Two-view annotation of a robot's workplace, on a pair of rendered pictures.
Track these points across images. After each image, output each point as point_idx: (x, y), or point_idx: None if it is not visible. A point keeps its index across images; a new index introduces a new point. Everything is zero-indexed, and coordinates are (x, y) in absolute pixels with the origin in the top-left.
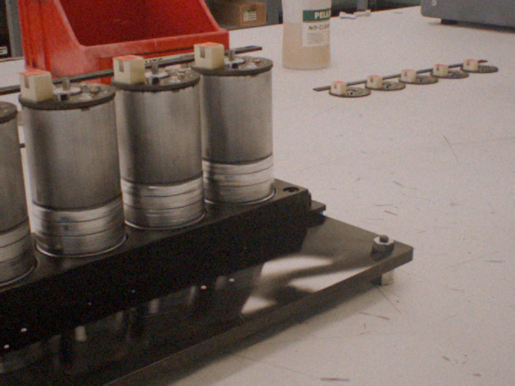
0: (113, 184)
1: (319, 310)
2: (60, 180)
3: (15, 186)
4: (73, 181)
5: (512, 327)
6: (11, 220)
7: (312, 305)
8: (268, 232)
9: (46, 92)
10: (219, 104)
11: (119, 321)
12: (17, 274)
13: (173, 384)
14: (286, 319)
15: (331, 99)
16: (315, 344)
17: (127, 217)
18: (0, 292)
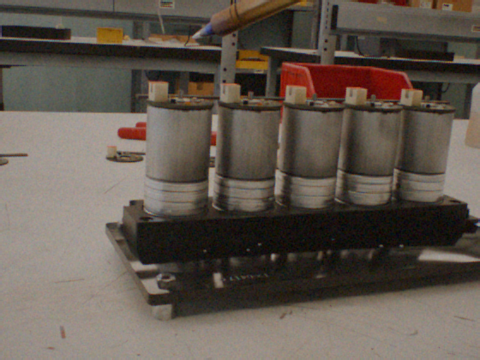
0: (333, 166)
1: (461, 281)
2: (300, 156)
3: (272, 153)
4: (308, 159)
5: None
6: (265, 173)
7: (456, 271)
8: (433, 226)
9: (301, 99)
10: (412, 130)
11: (321, 251)
12: (261, 209)
13: (350, 297)
14: (435, 281)
15: None
16: (453, 297)
17: (337, 195)
18: (249, 217)
